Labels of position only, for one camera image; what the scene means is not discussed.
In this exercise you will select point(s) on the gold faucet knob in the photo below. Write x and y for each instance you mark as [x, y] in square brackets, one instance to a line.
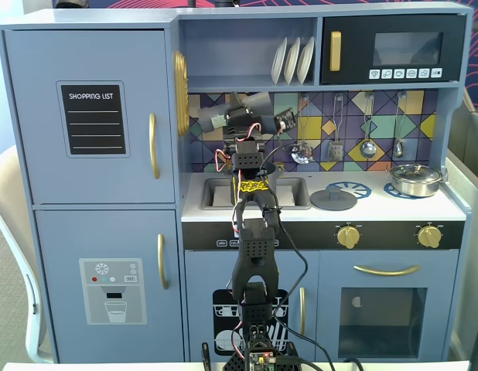
[280, 166]

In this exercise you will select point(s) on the gray pot lid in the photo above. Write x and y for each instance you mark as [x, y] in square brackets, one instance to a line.
[333, 201]

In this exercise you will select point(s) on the metal slotted spatula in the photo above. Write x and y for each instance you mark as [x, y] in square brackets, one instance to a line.
[335, 151]

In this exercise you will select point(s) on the gold stove knob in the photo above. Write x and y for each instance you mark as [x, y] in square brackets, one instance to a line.
[429, 236]
[348, 236]

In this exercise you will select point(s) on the gray toy sink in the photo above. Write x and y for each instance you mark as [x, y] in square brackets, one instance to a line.
[301, 193]

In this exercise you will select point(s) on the black microwave door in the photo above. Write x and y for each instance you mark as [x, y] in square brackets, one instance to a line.
[355, 46]

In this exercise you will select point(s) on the black wrist camera board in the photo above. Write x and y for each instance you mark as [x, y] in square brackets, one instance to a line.
[286, 120]

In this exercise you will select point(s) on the blue dishwasher door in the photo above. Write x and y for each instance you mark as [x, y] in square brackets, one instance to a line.
[198, 270]

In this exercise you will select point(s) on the dark object atop kitchen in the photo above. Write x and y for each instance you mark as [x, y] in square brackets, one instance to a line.
[70, 3]

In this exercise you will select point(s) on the black device atop kitchen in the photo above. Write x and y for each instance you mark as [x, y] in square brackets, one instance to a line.
[225, 2]

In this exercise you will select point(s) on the black table clamp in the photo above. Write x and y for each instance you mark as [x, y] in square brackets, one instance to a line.
[206, 355]

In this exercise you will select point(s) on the beige partition panel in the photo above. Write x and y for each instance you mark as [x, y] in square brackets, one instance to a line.
[469, 193]

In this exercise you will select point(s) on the metal ladle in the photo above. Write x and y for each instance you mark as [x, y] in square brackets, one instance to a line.
[367, 148]

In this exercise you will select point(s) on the black narrow gripper finger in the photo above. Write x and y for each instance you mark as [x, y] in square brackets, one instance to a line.
[236, 101]

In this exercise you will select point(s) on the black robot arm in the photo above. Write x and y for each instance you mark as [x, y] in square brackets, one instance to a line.
[256, 251]

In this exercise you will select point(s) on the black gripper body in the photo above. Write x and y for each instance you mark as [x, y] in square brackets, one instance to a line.
[237, 110]

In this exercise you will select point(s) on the blue fridge door with dispenser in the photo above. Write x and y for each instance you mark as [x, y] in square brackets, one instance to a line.
[61, 239]

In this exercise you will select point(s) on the metal slotted skimmer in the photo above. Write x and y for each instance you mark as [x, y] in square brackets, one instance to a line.
[302, 154]

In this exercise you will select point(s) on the steel pot with lid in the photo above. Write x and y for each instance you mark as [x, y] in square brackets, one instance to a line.
[417, 179]

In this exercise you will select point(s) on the black wide gripper finger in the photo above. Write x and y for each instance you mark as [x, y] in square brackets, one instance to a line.
[239, 116]

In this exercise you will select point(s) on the black shopping list chalkboard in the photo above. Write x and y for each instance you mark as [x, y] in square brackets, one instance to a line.
[94, 127]

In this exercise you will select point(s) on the blue fridge door with chalkboard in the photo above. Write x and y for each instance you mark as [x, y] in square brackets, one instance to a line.
[38, 116]

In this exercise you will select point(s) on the blue toy play kitchen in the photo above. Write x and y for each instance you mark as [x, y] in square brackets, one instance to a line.
[246, 54]

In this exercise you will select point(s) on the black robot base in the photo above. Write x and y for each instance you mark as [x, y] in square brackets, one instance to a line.
[235, 361]

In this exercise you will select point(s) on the blue oven door with window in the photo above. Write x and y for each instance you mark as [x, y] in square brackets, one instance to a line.
[332, 309]

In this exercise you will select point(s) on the gold toy phone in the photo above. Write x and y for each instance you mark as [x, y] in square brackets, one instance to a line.
[181, 92]

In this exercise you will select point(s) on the white toy plate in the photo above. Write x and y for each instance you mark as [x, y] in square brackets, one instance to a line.
[278, 63]
[292, 62]
[305, 60]

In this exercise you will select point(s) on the metal spoon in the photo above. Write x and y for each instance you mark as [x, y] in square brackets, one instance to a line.
[398, 148]

